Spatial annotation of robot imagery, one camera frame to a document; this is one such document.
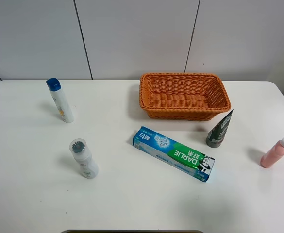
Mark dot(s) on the Darlie toothpaste box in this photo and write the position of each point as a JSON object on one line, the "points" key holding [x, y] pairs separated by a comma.
{"points": [[177, 155]]}

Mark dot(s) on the pink bottle white cap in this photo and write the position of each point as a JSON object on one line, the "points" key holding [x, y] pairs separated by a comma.
{"points": [[273, 155]]}

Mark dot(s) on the dark grey cosmetic tube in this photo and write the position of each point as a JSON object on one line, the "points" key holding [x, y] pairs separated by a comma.
{"points": [[216, 135]]}

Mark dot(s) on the white bottle blue cap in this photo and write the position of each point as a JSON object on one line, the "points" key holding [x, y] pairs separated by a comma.
{"points": [[60, 100]]}

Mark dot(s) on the orange wicker basket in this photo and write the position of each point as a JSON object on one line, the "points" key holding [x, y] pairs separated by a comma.
{"points": [[183, 96]]}

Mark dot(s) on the white bottle clear cap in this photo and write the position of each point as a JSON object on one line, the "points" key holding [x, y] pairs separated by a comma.
{"points": [[83, 157]]}

